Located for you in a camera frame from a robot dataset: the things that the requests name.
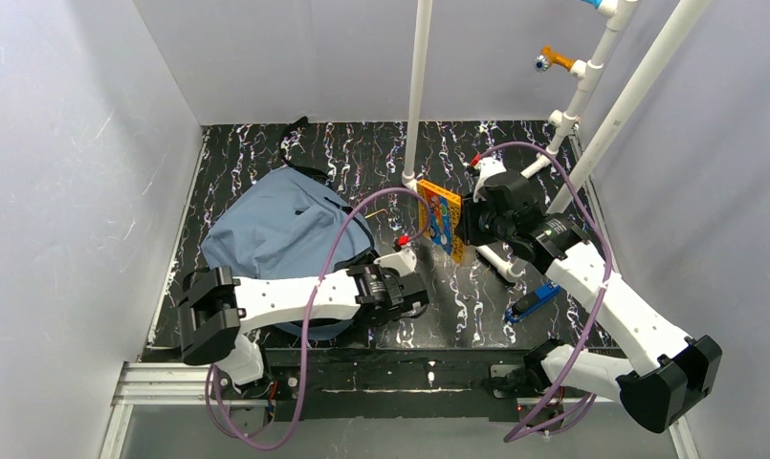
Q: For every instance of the yellow hex key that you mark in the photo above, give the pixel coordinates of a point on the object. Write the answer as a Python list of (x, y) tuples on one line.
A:
[(376, 212)]

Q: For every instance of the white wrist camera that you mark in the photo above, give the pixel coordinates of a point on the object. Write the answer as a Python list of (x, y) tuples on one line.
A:
[(490, 174), (403, 261)]

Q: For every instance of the white pvc pipe frame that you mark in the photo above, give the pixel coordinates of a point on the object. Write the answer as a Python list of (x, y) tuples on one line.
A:
[(618, 13)]

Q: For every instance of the colourful blue storey book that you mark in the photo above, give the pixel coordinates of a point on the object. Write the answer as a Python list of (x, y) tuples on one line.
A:
[(442, 218)]

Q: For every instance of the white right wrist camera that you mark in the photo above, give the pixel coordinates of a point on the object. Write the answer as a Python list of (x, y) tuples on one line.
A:
[(490, 174)]

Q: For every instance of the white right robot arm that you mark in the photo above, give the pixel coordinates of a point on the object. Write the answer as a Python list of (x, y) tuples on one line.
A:
[(663, 373)]

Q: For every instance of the light blue student backpack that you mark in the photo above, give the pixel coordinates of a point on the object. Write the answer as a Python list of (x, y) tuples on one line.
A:
[(285, 226)]

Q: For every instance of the orange blue pipe valve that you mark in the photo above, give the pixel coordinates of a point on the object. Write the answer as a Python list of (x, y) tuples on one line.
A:
[(547, 58)]

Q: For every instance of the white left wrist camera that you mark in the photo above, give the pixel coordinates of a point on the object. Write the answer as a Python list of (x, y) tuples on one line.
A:
[(403, 261)]

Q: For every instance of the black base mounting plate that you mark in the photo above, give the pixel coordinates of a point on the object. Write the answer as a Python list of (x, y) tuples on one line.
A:
[(387, 384)]

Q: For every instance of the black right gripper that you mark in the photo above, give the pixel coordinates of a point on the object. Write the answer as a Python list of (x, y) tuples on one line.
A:
[(475, 224)]

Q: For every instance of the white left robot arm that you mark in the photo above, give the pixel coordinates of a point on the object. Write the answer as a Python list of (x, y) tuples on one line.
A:
[(217, 310)]

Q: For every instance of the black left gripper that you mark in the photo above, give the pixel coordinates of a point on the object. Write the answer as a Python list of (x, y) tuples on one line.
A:
[(407, 300)]

